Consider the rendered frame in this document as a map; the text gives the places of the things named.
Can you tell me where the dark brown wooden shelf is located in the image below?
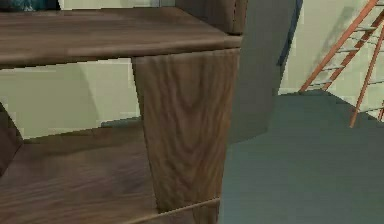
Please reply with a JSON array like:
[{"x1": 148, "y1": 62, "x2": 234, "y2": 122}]
[{"x1": 0, "y1": 0, "x2": 249, "y2": 224}]

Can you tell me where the orange metal rack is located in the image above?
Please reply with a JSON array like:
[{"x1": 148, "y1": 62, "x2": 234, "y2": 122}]
[{"x1": 298, "y1": 0, "x2": 384, "y2": 129}]

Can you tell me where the blue-green object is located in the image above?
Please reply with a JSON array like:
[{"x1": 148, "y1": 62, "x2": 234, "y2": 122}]
[{"x1": 0, "y1": 0, "x2": 61, "y2": 13}]

